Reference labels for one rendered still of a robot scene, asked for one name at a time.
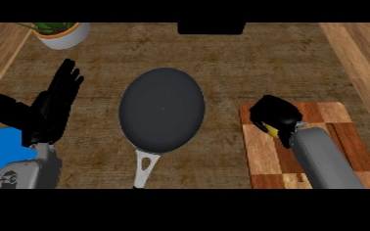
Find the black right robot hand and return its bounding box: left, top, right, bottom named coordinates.
left=247, top=94, right=304, bottom=150

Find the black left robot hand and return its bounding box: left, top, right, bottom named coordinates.
left=0, top=58, right=86, bottom=147

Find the checkered wooden cutting board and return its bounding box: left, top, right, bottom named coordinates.
left=238, top=101, right=370, bottom=190

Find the dark grey frying pan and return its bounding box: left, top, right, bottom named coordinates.
left=116, top=67, right=207, bottom=190

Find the blue flat object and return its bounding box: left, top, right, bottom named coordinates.
left=0, top=126, right=39, bottom=171

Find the white pot with green plant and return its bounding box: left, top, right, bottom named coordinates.
left=16, top=22, right=92, bottom=51

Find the black appliance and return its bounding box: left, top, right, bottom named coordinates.
left=176, top=22, right=247, bottom=36

